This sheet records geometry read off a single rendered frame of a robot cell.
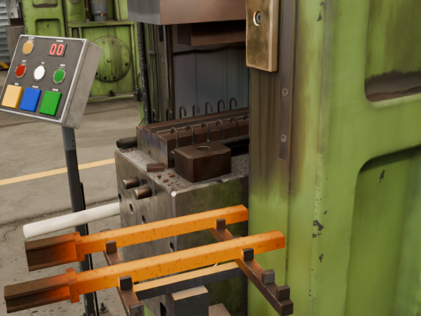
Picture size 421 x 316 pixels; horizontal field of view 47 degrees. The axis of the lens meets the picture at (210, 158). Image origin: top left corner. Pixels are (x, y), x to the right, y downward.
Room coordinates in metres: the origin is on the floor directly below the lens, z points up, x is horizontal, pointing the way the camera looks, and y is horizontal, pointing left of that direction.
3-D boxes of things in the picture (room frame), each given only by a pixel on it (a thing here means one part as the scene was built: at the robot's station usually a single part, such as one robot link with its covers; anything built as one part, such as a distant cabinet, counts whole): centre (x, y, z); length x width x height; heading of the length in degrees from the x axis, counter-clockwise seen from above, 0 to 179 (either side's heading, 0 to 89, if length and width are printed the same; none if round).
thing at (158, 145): (1.36, -0.02, 0.96); 0.42 x 0.20 x 0.09; 121
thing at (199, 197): (1.32, -0.06, 0.69); 0.56 x 0.38 x 0.45; 121
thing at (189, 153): (1.13, 0.02, 0.95); 0.12 x 0.08 x 0.06; 121
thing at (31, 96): (1.59, 0.59, 1.01); 0.07 x 0.05 x 0.07; 56
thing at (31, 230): (1.51, 0.41, 0.62); 0.44 x 0.05 x 0.05; 121
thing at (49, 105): (1.54, 0.51, 1.01); 0.07 x 0.05 x 0.07; 56
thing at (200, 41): (1.36, -0.07, 1.24); 0.30 x 0.07 x 0.06; 121
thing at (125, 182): (1.19, 0.21, 0.87); 0.04 x 0.03 x 0.03; 121
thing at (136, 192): (1.12, 0.17, 0.87); 0.04 x 0.03 x 0.03; 121
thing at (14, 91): (1.65, 0.67, 1.01); 0.07 x 0.05 x 0.07; 56
